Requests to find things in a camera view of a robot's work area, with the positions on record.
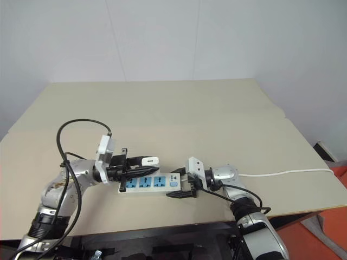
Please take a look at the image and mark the white charger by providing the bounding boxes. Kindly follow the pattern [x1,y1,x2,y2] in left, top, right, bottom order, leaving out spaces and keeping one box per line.
[140,156,160,167]

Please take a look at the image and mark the grey floor mat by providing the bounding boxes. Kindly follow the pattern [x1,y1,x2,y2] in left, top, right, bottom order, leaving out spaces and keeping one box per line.
[298,211,347,260]

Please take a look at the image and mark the dark box with white edge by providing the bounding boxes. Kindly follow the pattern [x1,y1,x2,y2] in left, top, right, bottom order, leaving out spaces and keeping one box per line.
[313,140,347,164]

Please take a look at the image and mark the white power strip blue sockets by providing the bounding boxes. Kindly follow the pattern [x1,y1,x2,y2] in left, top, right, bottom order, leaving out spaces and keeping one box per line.
[117,172,182,196]

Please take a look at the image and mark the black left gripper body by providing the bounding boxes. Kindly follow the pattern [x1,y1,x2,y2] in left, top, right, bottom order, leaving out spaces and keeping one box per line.
[106,147,131,192]

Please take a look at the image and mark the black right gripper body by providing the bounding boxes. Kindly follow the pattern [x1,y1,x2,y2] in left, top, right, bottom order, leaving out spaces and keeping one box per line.
[184,174,203,199]

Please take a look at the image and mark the white power strip cable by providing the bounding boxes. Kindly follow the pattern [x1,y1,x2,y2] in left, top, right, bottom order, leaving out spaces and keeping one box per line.
[238,168,336,178]

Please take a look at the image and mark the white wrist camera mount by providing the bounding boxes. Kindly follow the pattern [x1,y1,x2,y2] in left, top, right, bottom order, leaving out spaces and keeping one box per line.
[186,156,209,192]
[94,134,117,185]

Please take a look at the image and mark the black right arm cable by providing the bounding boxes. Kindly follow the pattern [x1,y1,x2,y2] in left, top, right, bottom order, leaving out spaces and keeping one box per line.
[200,184,272,216]

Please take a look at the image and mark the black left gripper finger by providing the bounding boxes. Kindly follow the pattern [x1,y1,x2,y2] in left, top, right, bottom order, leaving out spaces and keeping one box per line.
[126,156,149,167]
[125,165,161,177]

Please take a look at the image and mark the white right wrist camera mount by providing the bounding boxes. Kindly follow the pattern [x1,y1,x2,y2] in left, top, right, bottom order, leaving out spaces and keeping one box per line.
[186,156,209,192]

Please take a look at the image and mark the black table frame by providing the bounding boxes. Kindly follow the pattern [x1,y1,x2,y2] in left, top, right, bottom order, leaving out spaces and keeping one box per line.
[69,211,325,260]

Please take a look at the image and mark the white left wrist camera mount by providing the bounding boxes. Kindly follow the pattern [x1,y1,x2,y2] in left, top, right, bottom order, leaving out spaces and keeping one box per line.
[94,134,117,185]

